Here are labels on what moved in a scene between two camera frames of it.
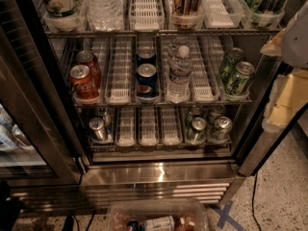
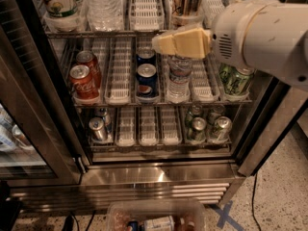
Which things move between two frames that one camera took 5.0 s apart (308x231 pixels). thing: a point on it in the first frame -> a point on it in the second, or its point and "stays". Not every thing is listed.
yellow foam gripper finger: x=274 y=46 -> x=165 y=44
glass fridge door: x=42 y=137 stays
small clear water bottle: x=180 y=69 stays
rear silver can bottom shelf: x=104 y=113 stays
